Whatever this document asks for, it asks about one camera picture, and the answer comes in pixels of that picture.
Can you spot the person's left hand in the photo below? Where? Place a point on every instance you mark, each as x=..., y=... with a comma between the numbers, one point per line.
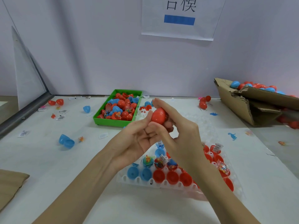
x=133, y=144

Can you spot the person's right hand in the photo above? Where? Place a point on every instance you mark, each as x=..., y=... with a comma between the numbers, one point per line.
x=184, y=142

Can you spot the small capsule cluster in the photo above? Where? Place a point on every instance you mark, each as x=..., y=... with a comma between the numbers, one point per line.
x=146, y=106

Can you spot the single blue egg half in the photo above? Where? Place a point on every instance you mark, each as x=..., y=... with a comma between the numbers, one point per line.
x=87, y=109

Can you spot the cardboard box of capsules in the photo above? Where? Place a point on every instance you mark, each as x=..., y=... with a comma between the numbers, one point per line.
x=233, y=102

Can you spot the blue egg shell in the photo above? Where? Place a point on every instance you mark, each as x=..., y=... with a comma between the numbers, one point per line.
x=67, y=141

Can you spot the pile of finished eggs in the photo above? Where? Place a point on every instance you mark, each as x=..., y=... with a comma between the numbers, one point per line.
x=268, y=89

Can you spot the person's left forearm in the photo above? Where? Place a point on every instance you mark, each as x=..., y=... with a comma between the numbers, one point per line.
x=77, y=193

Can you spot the person's right forearm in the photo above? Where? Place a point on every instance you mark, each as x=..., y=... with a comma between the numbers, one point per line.
x=224, y=198

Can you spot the green plastic tray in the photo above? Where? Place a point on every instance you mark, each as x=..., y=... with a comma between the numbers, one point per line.
x=96, y=121

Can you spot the small blue toy piece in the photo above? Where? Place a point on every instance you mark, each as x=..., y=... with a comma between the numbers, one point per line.
x=232, y=136

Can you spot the clear plastic egg tray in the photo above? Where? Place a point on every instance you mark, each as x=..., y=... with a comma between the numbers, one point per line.
x=231, y=156

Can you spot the small orange toy piece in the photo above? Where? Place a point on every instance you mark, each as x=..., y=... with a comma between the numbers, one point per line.
x=81, y=139

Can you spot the small white packet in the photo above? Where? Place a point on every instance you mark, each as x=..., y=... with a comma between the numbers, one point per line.
x=23, y=133

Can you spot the clear triangular panel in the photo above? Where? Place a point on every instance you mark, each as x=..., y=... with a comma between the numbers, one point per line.
x=27, y=74

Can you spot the white paper sign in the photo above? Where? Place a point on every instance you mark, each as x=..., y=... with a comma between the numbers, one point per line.
x=205, y=16

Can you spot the flat brown cardboard sheet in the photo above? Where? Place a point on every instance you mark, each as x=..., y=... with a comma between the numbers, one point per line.
x=11, y=186

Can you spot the grey metal rail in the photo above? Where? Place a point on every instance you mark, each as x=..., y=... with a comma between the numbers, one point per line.
x=23, y=116

